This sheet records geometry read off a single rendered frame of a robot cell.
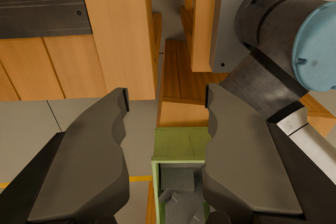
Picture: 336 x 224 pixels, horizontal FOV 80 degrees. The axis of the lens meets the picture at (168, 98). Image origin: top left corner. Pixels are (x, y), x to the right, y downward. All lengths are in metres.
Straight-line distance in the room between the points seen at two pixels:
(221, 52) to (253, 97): 0.21
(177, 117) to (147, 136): 1.17
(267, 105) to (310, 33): 0.11
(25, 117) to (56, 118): 0.27
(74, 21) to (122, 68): 0.16
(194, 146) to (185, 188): 0.20
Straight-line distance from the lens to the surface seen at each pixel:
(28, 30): 0.62
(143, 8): 0.51
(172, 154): 0.70
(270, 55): 0.36
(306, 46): 0.33
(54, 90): 0.69
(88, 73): 0.62
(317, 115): 0.97
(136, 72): 0.56
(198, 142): 0.75
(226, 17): 0.51
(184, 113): 0.77
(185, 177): 0.87
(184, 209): 0.90
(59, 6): 0.56
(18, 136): 2.38
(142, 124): 1.83
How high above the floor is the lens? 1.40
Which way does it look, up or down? 58 degrees down
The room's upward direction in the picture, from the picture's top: 180 degrees counter-clockwise
